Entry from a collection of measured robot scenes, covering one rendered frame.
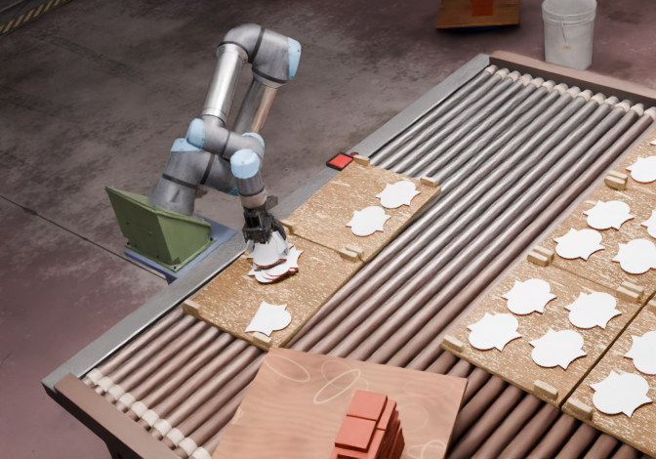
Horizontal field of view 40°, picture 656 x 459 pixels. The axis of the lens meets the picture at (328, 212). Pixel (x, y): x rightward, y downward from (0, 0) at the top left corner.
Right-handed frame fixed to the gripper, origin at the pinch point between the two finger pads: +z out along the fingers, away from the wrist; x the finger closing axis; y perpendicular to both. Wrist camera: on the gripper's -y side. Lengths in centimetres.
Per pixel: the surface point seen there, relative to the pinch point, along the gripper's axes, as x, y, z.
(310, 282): 13.7, 7.7, 4.8
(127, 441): -18, 69, 3
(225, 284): -11.7, 10.1, 4.9
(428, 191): 41, -37, 5
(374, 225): 27.5, -18.2, 4.0
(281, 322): 9.9, 25.1, 3.9
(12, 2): -329, -367, 81
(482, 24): 28, -319, 88
